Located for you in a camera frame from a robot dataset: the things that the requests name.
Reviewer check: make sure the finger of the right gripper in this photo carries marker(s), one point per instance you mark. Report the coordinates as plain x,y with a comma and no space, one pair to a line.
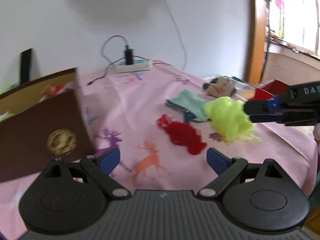
263,107
266,118

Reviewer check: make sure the black stand panel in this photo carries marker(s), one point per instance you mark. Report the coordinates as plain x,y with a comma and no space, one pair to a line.
25,65

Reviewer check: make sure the pink patterned tablecloth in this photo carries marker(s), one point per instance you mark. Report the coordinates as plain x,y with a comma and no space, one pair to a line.
163,178

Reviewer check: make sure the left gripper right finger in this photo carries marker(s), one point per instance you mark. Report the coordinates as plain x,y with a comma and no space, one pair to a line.
237,177

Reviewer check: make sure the black charger adapter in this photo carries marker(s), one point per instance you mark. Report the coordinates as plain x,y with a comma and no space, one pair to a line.
128,53

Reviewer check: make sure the teal zipper pouch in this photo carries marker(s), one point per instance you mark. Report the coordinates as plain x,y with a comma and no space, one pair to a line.
190,105

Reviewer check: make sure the white power strip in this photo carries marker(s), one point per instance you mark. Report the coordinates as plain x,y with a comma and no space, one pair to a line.
140,65

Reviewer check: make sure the neon yellow fluffy yarn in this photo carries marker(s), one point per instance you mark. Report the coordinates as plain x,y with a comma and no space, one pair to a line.
228,119

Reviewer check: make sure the brown cardboard box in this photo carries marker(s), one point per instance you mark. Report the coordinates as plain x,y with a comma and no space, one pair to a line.
36,132

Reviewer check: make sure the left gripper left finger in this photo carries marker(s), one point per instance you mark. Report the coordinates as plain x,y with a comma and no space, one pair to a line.
91,176

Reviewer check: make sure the red fluffy yarn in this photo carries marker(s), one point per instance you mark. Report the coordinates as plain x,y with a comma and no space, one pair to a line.
182,134

